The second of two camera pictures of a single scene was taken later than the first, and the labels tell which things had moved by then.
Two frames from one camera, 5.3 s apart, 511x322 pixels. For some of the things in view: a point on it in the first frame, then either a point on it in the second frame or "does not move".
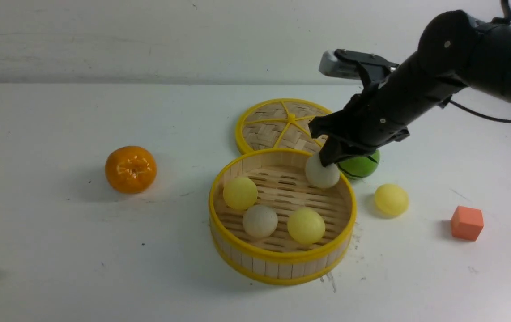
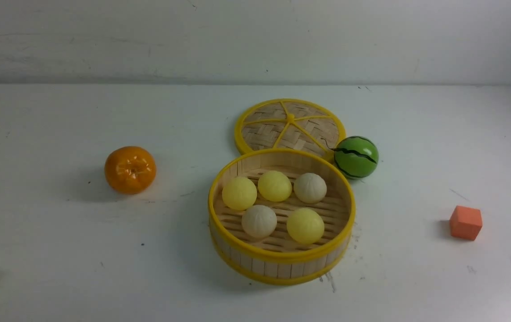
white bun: (260, 221) does not move
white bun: (319, 175) → (310, 188)
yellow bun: (391, 200) → (274, 186)
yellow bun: (240, 193) does not move
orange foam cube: (466, 222) does not move
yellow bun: (306, 226) does not move
